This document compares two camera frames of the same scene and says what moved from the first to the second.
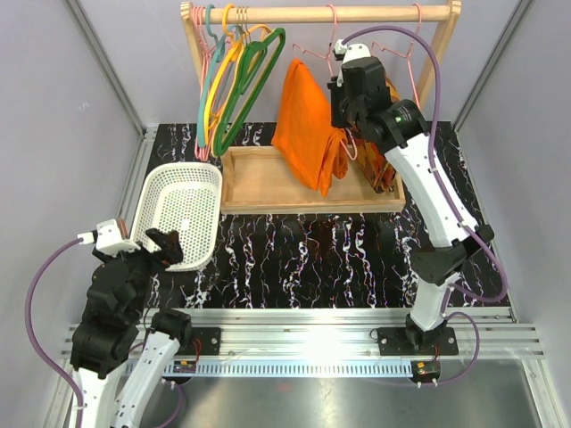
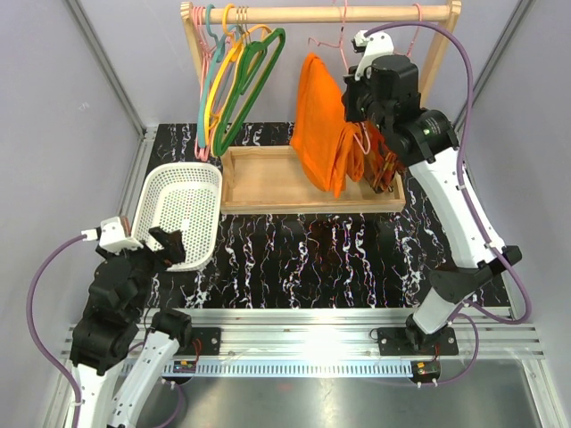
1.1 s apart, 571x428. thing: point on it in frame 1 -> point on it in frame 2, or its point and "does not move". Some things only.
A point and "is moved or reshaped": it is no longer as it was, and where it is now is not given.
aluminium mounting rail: (324, 333) does not move
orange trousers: (303, 134) is moved or reshaped
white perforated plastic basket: (186, 199) does not move
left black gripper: (169, 243) does not move
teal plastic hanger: (219, 46) does not move
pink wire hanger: (328, 58) -> (361, 135)
